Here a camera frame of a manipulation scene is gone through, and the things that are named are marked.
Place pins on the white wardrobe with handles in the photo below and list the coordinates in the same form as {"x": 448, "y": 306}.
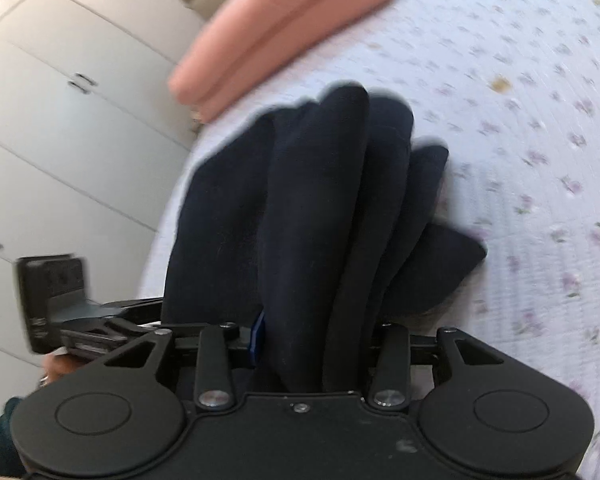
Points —
{"x": 91, "y": 145}

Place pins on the folded pink blanket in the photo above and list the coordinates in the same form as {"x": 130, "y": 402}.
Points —
{"x": 248, "y": 41}

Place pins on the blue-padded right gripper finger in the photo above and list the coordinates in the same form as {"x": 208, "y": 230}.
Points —
{"x": 258, "y": 343}

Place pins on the navy blue striped jacket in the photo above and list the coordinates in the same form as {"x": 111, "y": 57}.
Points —
{"x": 322, "y": 216}

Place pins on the person's left hand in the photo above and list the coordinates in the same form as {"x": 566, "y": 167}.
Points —
{"x": 56, "y": 366}

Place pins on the floral quilted bed cover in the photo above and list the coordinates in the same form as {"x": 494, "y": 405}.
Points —
{"x": 512, "y": 87}

